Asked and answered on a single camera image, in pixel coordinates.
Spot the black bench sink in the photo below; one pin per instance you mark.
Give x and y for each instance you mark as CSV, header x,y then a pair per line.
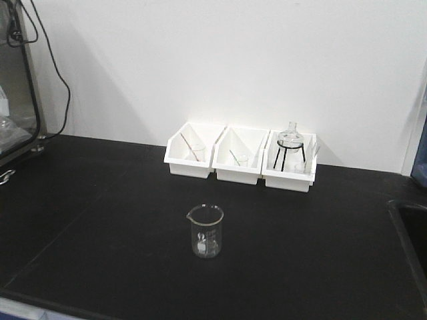
x,y
409,219

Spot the small beaker in left bin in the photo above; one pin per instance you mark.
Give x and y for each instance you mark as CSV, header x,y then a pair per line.
x,y
197,152

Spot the small beaker in bin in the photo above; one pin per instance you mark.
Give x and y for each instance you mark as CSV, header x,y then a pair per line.
x,y
243,159
197,152

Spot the left white storage bin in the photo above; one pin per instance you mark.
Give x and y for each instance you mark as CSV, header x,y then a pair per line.
x,y
177,154

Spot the white storage bin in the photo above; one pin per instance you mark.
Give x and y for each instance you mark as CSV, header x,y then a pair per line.
x,y
177,154
241,140
286,179

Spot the middle white storage bin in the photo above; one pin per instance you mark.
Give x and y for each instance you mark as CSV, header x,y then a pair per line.
x,y
241,140

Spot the small beaker in middle bin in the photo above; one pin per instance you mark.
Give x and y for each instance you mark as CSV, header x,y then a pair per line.
x,y
243,159

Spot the clear glass beaker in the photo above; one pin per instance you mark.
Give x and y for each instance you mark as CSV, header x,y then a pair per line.
x,y
206,230

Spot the right white storage bin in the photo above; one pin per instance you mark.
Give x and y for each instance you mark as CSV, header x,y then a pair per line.
x,y
286,179

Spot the black metal tripod stand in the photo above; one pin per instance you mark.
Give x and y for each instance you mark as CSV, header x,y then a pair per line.
x,y
278,158

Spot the round bottom glass flask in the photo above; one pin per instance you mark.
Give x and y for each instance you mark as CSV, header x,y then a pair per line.
x,y
290,139

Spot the small glassware in right bin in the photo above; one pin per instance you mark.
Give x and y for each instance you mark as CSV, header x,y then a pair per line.
x,y
308,166

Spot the glass door cabinet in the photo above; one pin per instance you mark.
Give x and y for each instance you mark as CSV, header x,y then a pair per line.
x,y
22,122

